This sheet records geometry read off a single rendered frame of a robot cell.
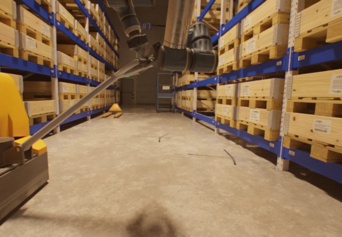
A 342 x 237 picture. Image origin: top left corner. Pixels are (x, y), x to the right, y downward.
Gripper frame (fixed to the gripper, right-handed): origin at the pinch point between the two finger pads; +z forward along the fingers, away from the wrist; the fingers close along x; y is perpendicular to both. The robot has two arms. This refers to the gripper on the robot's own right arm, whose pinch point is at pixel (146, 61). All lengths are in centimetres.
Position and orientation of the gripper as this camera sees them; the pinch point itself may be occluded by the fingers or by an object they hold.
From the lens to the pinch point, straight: 116.1
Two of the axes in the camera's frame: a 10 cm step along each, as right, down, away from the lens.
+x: 3.5, 9.2, 1.6
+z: -8.7, 2.6, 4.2
